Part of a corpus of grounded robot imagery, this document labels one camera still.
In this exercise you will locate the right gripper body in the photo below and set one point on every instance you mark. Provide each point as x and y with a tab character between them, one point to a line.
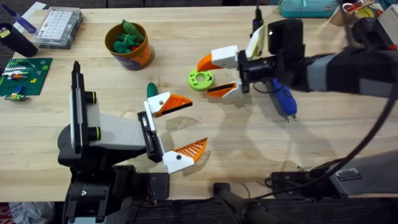
259	70

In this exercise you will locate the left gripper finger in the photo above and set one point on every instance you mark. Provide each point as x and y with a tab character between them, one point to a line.
166	104
183	157

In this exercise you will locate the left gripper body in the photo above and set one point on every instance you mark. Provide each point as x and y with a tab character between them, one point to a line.
118	133

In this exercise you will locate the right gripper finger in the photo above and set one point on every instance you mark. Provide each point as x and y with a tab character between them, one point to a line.
231	91
224	57

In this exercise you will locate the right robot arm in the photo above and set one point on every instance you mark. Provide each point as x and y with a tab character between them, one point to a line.
342	71

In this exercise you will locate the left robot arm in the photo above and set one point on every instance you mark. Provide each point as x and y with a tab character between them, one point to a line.
93	193

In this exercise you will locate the dark green toy vegetable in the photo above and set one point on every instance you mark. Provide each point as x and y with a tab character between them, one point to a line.
152	90

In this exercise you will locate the right wrist upright plate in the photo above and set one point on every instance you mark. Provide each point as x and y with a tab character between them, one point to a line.
256	42

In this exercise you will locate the wrist upright plate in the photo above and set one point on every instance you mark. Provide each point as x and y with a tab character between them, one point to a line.
256	42
77	112

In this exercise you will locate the green disc with holes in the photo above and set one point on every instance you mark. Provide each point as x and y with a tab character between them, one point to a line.
194	81

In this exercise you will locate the left wrist upright plate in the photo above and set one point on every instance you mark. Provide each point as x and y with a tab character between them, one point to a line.
77	112

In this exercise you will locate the orange tub of toys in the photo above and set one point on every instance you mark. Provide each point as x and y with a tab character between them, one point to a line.
136	54

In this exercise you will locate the black stand pole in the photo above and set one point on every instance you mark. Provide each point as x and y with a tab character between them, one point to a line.
239	203

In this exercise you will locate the teal zip case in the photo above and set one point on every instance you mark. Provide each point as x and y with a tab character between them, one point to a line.
308	7

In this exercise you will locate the green board with blocks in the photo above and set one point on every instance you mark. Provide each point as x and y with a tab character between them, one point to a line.
34	74

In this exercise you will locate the small toy block model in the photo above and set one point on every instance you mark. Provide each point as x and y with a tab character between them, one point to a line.
15	97

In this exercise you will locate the cardboard box of tools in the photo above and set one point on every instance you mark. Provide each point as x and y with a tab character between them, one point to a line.
357	12

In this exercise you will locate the white plastic bag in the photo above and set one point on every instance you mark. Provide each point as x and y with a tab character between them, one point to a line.
31	213

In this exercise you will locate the clear plastic parts box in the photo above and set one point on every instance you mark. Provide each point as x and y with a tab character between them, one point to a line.
57	26

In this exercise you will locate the black cylinder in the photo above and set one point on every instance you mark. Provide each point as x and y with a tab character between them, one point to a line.
18	42

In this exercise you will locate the white box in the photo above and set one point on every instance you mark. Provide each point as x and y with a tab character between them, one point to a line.
390	20

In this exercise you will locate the blue translucent strip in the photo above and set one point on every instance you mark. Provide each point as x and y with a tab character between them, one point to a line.
21	20

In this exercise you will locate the white flat strip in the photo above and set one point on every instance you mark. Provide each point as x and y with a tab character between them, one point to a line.
35	7

